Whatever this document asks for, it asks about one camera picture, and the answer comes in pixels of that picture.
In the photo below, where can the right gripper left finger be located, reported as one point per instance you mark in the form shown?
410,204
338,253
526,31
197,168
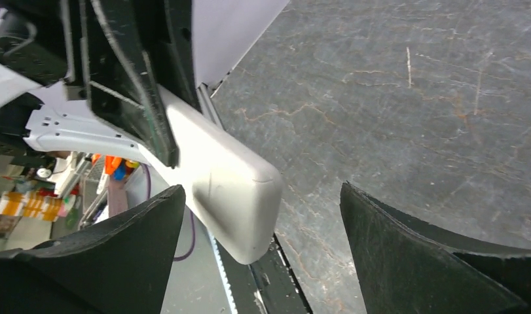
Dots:
119,265

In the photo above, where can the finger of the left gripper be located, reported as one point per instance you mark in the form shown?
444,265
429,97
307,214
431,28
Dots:
121,83
178,18

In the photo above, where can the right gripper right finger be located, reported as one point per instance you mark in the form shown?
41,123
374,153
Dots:
407,265

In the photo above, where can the white remote control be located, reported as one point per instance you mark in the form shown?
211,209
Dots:
234,192

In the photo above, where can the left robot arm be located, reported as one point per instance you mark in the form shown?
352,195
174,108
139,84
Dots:
43,97

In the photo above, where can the white slotted cable duct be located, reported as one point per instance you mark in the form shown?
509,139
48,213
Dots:
222,277

